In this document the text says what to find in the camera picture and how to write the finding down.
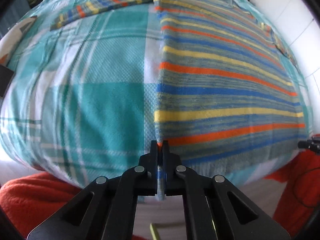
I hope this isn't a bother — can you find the striped knit sweater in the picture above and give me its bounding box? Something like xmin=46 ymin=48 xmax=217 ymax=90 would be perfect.
xmin=48 ymin=0 xmax=306 ymax=186

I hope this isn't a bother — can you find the orange fleece clothing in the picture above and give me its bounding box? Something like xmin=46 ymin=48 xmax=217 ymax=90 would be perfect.
xmin=1 ymin=172 xmax=81 ymax=238

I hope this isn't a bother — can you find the green object on floor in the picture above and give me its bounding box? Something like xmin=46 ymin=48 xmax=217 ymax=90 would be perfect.
xmin=150 ymin=223 xmax=161 ymax=240

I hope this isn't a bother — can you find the teal checked bed cover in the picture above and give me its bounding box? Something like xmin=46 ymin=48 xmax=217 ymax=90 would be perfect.
xmin=1 ymin=0 xmax=313 ymax=187

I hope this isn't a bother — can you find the white wardrobe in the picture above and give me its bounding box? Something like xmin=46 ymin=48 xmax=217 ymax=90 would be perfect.
xmin=250 ymin=0 xmax=319 ymax=125

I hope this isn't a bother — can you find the black smartphone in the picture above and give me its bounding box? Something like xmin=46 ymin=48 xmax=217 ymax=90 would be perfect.
xmin=0 ymin=64 xmax=15 ymax=98

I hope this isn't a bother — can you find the white patterned pillow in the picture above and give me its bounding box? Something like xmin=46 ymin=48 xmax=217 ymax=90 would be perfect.
xmin=0 ymin=16 xmax=37 ymax=66

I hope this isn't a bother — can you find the black cable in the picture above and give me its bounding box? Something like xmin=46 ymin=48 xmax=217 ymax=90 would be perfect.
xmin=292 ymin=167 xmax=320 ymax=209

